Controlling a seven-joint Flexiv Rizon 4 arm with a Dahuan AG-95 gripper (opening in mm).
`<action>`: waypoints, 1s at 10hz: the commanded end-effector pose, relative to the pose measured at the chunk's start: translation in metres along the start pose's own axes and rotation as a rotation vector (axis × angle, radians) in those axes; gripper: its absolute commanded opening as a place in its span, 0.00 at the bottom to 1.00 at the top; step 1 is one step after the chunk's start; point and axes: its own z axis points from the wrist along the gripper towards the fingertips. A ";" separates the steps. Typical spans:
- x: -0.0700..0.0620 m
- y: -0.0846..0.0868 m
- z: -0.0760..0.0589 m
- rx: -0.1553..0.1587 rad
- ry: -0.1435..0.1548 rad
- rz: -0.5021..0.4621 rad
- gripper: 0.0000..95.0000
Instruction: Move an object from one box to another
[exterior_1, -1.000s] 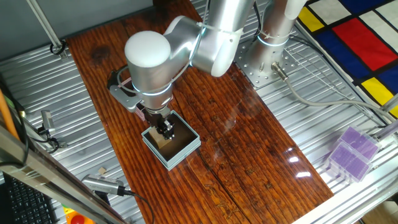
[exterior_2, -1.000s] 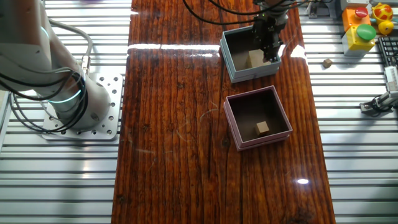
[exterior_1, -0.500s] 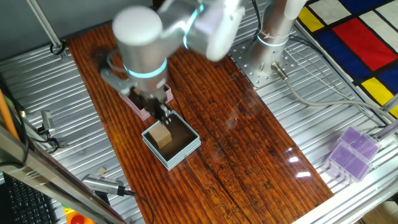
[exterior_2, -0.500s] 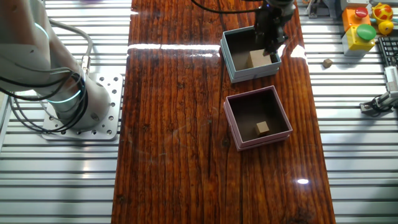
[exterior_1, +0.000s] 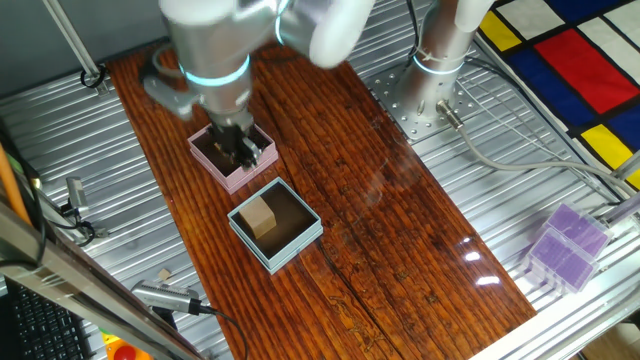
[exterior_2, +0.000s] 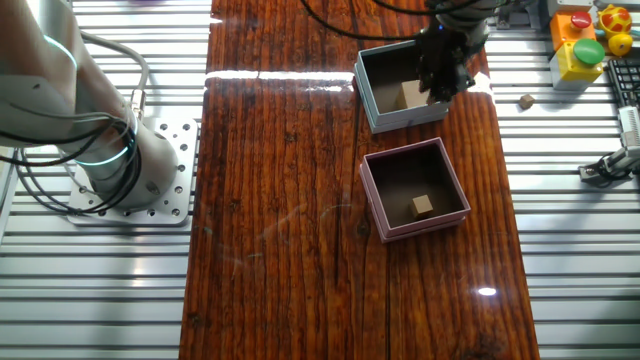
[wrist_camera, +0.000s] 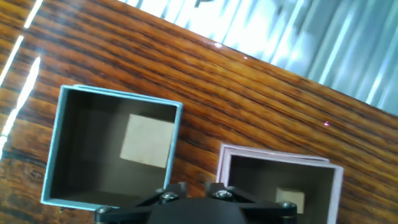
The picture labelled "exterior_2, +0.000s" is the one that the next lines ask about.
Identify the yellow spotted toy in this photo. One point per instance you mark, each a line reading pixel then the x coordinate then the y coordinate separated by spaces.
pixel 616 22

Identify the glossy wood-grain board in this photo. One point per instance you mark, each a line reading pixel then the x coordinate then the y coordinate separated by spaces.
pixel 280 225

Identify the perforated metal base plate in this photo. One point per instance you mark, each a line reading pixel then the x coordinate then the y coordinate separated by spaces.
pixel 175 150

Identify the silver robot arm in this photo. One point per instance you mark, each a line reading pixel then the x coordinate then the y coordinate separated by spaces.
pixel 100 150

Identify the light blue cardboard box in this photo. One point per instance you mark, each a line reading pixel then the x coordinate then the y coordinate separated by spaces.
pixel 400 122

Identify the tiny wooden cube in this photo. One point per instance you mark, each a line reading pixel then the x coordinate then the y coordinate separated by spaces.
pixel 526 102

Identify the small wooden cube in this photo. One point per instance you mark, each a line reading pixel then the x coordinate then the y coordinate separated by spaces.
pixel 422 206

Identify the yellow box green button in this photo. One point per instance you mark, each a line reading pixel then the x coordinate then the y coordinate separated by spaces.
pixel 580 65

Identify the pink cardboard box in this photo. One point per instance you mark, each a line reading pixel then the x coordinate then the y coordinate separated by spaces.
pixel 420 231

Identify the black keyboard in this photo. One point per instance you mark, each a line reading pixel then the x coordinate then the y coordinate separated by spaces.
pixel 625 82

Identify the large wooden cube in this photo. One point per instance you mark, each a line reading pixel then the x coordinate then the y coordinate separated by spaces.
pixel 411 96

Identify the small silver camera on mount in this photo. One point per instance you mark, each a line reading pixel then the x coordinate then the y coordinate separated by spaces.
pixel 631 125

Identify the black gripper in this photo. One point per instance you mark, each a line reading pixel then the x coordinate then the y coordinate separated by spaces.
pixel 450 50

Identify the red emergency stop button box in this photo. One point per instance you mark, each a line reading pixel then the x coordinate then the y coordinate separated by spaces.
pixel 572 30

